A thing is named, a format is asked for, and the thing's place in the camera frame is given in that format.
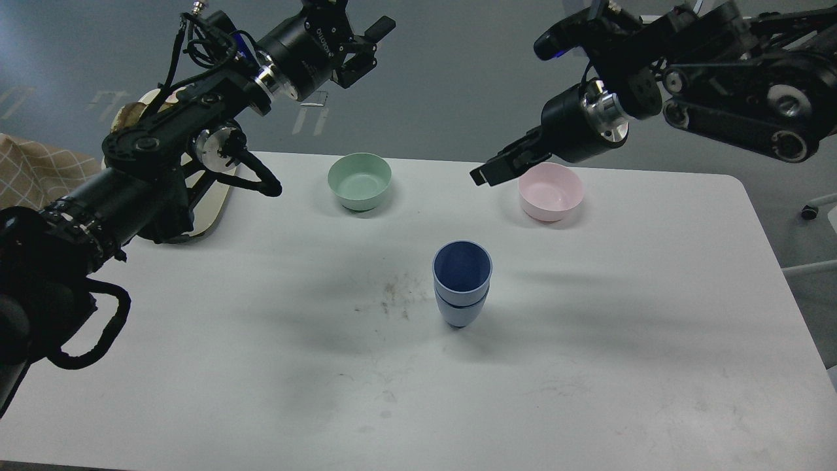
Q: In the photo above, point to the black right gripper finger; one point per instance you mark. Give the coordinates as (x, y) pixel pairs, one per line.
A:
(481, 176)
(523, 153)

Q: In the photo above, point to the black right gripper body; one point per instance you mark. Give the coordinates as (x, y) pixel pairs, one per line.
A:
(580, 123)

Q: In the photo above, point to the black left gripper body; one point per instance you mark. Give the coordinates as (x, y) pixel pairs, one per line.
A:
(306, 50)

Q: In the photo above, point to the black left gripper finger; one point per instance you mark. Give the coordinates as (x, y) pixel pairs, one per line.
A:
(355, 56)

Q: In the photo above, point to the blue cup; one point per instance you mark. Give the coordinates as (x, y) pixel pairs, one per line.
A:
(460, 316)
(462, 271)

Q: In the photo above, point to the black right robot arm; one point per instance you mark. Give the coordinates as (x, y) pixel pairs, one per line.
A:
(765, 84)

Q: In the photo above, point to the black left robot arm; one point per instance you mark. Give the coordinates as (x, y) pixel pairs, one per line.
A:
(157, 169)

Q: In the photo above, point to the pink bowl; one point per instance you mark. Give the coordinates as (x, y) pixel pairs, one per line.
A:
(549, 192)

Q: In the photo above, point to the mint green bowl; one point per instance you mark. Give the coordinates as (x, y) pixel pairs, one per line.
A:
(360, 181)

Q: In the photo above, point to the cream white toaster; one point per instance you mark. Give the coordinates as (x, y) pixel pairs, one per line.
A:
(207, 196)

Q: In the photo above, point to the left toast slice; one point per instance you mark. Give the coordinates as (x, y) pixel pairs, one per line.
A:
(128, 115)

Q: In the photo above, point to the white chair base with caster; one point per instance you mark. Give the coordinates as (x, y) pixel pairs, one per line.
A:
(815, 214)

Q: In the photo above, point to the beige checkered cloth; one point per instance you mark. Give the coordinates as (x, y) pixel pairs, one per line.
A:
(34, 174)

